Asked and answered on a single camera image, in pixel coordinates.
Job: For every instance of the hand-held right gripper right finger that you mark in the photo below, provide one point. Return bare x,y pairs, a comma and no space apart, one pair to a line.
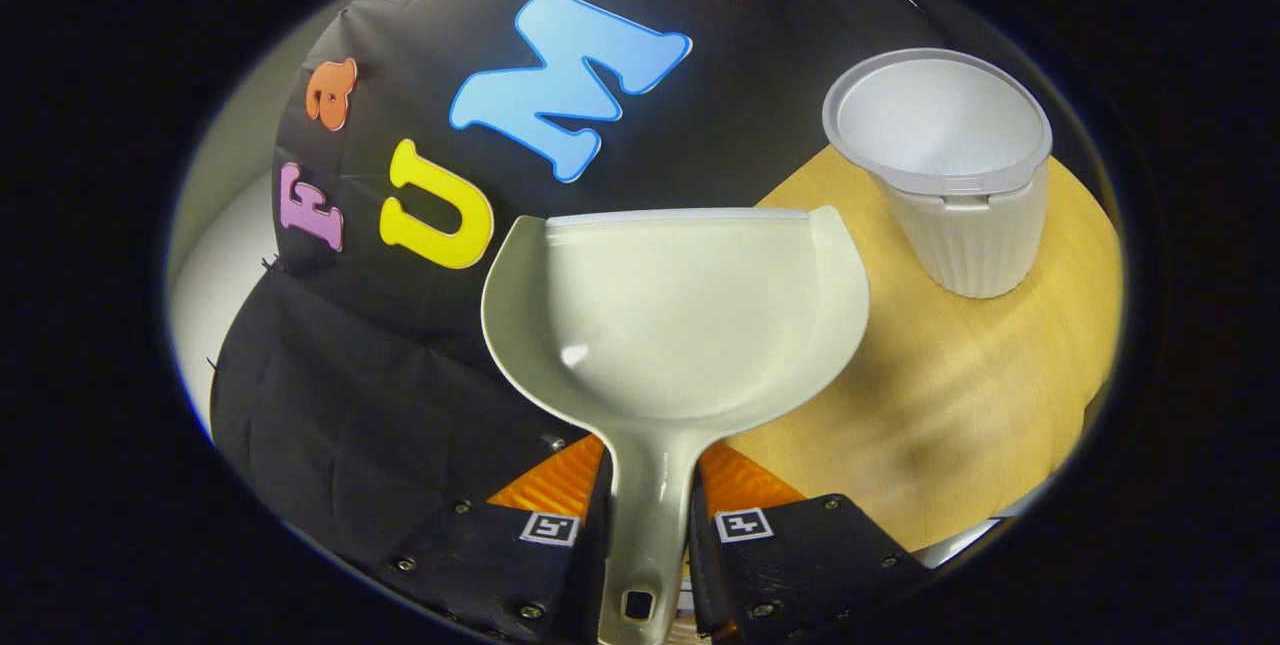
800,565

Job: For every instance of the black backdrop cloth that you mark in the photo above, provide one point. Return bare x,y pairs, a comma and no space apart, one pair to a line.
380,405

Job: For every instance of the white plastic dustpan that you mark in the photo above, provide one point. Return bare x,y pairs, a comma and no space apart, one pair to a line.
680,325

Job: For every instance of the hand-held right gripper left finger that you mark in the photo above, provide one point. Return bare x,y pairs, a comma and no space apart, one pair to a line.
490,565

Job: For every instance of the white ribbed garbage bin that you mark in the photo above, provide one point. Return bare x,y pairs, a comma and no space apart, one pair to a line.
980,235

